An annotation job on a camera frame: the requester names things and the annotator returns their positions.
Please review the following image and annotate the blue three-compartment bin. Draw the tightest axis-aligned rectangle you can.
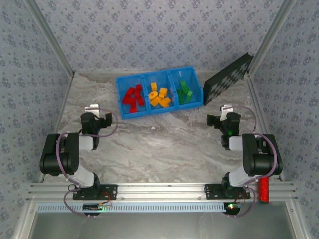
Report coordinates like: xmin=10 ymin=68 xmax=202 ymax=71
xmin=115 ymin=65 xmax=204 ymax=120

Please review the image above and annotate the black checkered board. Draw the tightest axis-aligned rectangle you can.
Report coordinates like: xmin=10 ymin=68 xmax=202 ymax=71
xmin=203 ymin=52 xmax=254 ymax=107

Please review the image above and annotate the red glitter cylinder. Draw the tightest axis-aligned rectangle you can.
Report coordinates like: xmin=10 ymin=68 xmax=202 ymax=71
xmin=259 ymin=177 xmax=271 ymax=204

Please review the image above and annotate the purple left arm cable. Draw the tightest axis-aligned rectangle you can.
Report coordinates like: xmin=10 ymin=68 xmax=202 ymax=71
xmin=56 ymin=107 xmax=119 ymax=220

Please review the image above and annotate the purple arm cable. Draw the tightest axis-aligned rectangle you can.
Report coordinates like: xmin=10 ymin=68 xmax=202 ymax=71
xmin=56 ymin=107 xmax=119 ymax=220
xmin=223 ymin=105 xmax=281 ymax=219

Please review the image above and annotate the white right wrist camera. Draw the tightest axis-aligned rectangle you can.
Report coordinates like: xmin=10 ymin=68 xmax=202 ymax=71
xmin=219 ymin=104 xmax=235 ymax=121

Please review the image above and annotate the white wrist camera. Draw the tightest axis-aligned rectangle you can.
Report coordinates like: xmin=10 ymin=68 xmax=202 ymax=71
xmin=84 ymin=104 xmax=100 ymax=117
xmin=219 ymin=104 xmax=235 ymax=121

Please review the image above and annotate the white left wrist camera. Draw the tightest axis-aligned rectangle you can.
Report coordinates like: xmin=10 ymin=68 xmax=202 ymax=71
xmin=84 ymin=104 xmax=100 ymax=117

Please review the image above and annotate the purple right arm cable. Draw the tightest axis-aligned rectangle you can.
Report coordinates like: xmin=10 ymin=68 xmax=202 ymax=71
xmin=223 ymin=105 xmax=281 ymax=219

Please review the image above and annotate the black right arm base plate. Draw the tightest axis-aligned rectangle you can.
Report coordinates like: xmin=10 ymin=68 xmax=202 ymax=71
xmin=204 ymin=183 xmax=251 ymax=201

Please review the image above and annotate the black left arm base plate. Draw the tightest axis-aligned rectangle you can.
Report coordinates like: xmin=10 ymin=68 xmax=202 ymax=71
xmin=72 ymin=184 xmax=118 ymax=201

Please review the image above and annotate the aluminium mounting rail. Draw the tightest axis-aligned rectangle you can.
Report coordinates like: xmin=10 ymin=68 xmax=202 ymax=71
xmin=26 ymin=182 xmax=299 ymax=203

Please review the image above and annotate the aluminium frame post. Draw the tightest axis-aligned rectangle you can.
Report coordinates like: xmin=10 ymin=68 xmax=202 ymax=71
xmin=246 ymin=0 xmax=298 ymax=77
xmin=24 ymin=0 xmax=76 ymax=77

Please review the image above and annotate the slotted white cable duct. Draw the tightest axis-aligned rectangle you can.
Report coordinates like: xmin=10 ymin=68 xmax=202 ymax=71
xmin=36 ymin=202 xmax=227 ymax=213

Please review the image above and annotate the aluminium lower frame beam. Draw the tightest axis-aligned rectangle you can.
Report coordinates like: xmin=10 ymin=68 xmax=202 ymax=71
xmin=12 ymin=201 xmax=38 ymax=239
xmin=285 ymin=201 xmax=310 ymax=239

